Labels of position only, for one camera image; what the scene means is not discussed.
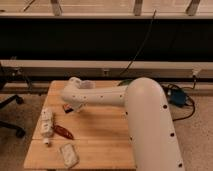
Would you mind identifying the brown rectangular eraser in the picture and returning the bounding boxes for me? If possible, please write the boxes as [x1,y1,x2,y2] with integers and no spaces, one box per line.
[63,104,74,113]

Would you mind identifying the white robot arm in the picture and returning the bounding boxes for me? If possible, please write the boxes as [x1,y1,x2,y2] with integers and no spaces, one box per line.
[61,77,186,171]

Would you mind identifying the translucent plastic cup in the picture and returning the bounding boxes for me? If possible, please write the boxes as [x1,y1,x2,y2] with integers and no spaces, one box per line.
[80,80,95,89]

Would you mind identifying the white plastic bottle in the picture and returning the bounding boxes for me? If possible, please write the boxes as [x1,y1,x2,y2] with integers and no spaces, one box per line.
[40,108,53,147]

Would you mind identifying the clear plastic packet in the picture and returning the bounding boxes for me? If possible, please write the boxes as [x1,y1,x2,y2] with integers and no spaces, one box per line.
[59,143,79,168]

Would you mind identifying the green round bowl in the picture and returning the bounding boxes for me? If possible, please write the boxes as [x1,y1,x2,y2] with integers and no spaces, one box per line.
[118,79,133,86]

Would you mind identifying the black office chair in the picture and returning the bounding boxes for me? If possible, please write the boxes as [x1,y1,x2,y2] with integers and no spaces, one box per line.
[0,63,27,139]

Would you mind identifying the blue power box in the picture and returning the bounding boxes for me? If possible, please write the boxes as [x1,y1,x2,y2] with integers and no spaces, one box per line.
[168,89,186,107]

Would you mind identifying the black floor cable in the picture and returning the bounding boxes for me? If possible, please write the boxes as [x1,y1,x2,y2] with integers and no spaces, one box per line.
[159,75,198,122]

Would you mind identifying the black hanging cable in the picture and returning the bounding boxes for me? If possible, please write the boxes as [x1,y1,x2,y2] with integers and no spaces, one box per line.
[117,9,157,79]

